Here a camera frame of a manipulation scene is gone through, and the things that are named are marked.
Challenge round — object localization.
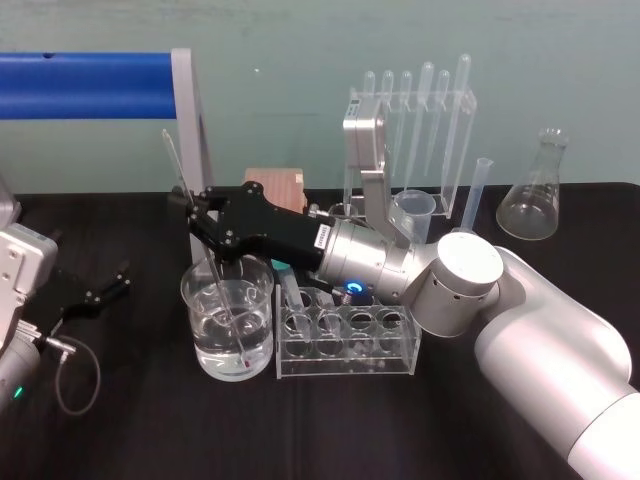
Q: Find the glass thermometer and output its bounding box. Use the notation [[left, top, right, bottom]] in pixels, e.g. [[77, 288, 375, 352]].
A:
[[160, 128, 252, 369]]

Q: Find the blue tube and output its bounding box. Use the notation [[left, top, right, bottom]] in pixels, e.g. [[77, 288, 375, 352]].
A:
[[0, 51, 180, 122]]

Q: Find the clear graduated cylinder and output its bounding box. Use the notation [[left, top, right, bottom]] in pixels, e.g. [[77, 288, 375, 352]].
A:
[[458, 156, 495, 234]]

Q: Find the long clear plastic pipette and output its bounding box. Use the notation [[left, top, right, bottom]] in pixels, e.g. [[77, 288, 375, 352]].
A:
[[441, 53, 473, 202]]

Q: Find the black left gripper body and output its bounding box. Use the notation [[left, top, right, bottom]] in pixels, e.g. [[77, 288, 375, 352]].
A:
[[22, 267, 96, 334]]

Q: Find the black table cloth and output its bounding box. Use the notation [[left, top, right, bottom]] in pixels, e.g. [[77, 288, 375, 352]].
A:
[[0, 180, 640, 480]]

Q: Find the clear test tube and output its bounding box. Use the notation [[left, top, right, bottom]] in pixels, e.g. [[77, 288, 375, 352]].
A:
[[277, 269, 314, 344]]

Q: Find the grey upright post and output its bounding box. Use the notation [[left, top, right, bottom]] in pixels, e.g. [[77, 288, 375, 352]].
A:
[[170, 47, 217, 267]]

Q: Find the glass beaker with water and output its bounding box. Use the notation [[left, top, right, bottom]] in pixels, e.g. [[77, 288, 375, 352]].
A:
[[180, 256, 276, 384]]

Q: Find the small clear plastic beaker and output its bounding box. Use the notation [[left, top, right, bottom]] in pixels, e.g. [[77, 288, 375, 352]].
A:
[[392, 189, 437, 246]]

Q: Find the glass conical flask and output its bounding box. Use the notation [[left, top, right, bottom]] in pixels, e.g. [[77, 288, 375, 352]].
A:
[[495, 127, 561, 242]]

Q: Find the brown wooden block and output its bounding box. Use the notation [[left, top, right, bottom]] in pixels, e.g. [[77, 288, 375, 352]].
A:
[[243, 167, 308, 215]]

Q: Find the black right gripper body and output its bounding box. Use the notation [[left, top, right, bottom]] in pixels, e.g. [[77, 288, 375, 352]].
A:
[[218, 182, 330, 275]]

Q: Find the clear acrylic pipette rack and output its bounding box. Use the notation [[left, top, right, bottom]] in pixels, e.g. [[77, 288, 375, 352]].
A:
[[343, 85, 477, 220]]

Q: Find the thin grey gripper cable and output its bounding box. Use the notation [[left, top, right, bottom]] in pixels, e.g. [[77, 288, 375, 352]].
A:
[[43, 333, 102, 415]]

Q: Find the clear acrylic test tube rack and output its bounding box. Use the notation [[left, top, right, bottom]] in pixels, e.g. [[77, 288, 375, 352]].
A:
[[273, 286, 422, 382]]

